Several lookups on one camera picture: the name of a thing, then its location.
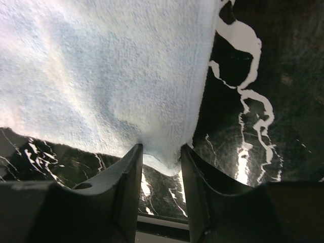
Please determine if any light blue towel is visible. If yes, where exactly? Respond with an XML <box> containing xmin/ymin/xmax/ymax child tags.
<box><xmin>1</xmin><ymin>1</ymin><xmax>220</xmax><ymax>176</ymax></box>

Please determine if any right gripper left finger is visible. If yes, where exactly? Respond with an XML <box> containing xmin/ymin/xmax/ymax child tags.
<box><xmin>1</xmin><ymin>144</ymin><xmax>143</xmax><ymax>242</ymax></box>

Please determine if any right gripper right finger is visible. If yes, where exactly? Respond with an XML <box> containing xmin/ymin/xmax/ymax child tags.
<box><xmin>181</xmin><ymin>145</ymin><xmax>323</xmax><ymax>242</ymax></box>

